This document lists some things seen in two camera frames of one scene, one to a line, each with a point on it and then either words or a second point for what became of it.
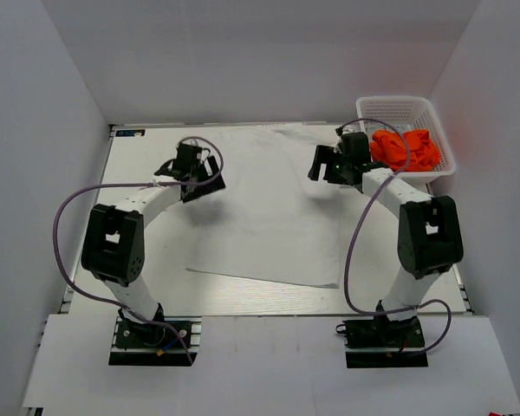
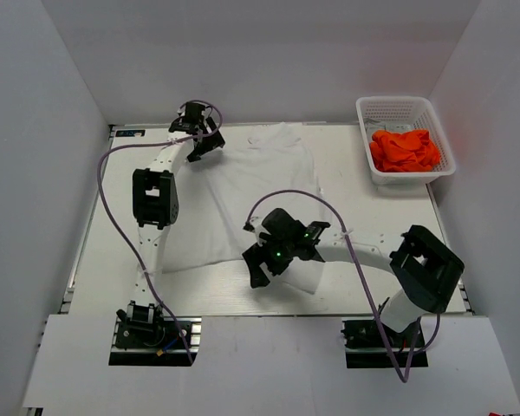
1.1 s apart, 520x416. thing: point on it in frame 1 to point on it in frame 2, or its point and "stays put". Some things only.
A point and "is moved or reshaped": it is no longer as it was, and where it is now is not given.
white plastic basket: (407, 113) stays put
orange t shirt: (422, 152) stays put
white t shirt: (270, 221) is moved or reshaped
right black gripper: (322, 155) to (258, 254)
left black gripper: (210, 187) to (214, 140)
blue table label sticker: (130, 133) stays put
